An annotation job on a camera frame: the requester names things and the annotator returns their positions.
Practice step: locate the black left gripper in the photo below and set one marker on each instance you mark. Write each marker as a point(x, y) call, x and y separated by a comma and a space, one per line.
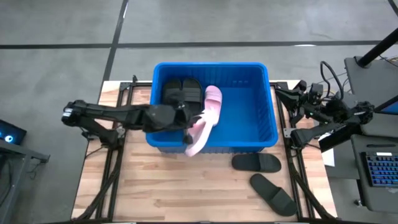
point(164, 118)

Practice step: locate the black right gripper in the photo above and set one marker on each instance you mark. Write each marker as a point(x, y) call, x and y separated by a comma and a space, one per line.
point(311, 105)

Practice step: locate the pink rubber slide sandal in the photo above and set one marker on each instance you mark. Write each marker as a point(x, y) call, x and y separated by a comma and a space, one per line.
point(199, 140)
point(213, 102)

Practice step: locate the black rubber slide sandal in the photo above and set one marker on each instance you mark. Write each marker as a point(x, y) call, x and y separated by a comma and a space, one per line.
point(172, 93)
point(248, 162)
point(192, 93)
point(273, 196)

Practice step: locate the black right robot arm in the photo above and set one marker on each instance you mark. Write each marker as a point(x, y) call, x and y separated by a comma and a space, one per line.
point(326, 129)

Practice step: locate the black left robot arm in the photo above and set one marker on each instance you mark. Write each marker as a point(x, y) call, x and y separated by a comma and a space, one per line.
point(102, 112)

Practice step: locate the blue plastic bin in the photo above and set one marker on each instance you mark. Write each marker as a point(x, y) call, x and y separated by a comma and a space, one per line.
point(242, 124)

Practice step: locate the black desk foot bar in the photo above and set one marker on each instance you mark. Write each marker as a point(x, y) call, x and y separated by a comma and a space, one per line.
point(335, 140)

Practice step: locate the white paper sheet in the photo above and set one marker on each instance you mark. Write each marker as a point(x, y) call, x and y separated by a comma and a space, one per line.
point(328, 157)

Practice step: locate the grey desk top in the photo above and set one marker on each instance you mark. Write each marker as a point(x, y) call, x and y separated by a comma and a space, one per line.
point(367, 87)

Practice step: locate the desk monitor with blue screen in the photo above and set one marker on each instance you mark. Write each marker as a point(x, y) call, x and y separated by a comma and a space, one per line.
point(391, 109)

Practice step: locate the black monitor pole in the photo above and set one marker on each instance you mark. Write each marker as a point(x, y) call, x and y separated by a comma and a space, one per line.
point(376, 46)

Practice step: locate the grey keyboard desk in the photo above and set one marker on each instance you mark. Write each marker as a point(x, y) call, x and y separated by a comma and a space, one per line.
point(357, 186)

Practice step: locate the backlit computer keyboard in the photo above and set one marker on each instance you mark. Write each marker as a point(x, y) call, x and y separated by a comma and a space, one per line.
point(382, 169)

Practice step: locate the grey metal stand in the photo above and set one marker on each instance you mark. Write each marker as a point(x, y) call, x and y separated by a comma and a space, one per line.
point(28, 154)

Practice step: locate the black computer with blue light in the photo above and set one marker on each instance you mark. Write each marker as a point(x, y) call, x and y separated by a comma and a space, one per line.
point(12, 132)

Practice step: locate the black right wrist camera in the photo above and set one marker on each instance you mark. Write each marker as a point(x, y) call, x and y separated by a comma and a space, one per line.
point(316, 89)

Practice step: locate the black aluminium table frame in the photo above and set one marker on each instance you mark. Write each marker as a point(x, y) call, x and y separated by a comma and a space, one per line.
point(126, 85)

